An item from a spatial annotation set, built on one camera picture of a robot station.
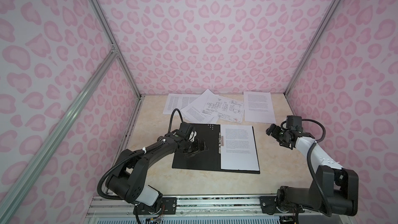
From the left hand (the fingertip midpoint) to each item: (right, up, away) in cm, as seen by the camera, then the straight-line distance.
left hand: (204, 149), depth 85 cm
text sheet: (+20, -3, +5) cm, 21 cm away
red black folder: (+3, -7, +3) cm, 8 cm away
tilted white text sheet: (-8, +20, +25) cm, 33 cm away
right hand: (+39, +9, +2) cm, 40 cm away
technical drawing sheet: (+14, +22, +26) cm, 37 cm away
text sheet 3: (+41, +23, +30) cm, 56 cm away
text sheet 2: (-20, +28, +32) cm, 47 cm away
